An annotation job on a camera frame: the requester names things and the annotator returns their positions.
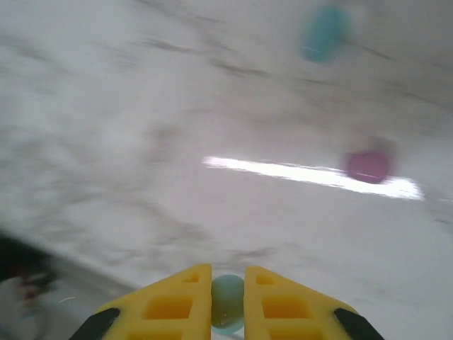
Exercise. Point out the teal earbud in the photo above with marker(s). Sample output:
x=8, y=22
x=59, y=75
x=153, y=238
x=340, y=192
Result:
x=228, y=297
x=323, y=35

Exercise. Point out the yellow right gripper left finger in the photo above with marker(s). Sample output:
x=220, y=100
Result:
x=159, y=311

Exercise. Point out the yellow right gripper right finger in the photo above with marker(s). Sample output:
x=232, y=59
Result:
x=290, y=311

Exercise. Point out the purple earbud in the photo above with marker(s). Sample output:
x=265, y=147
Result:
x=366, y=166

